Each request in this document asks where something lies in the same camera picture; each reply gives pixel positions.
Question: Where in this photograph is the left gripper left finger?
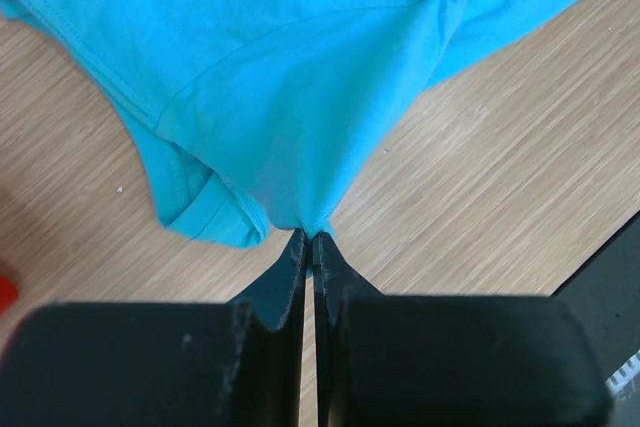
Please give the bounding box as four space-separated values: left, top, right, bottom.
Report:
1 232 306 426

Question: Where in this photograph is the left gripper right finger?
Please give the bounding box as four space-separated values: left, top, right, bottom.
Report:
310 233 613 426

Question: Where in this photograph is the bright blue t shirt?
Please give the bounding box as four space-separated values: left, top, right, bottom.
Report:
1 0 577 248

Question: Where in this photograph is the red plastic bin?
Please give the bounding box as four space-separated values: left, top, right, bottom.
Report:
0 275 19 316

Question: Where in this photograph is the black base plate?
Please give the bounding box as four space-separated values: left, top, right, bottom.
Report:
553 215 639 378

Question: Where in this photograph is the white slotted cable duct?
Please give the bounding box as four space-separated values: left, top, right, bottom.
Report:
606 351 640 397

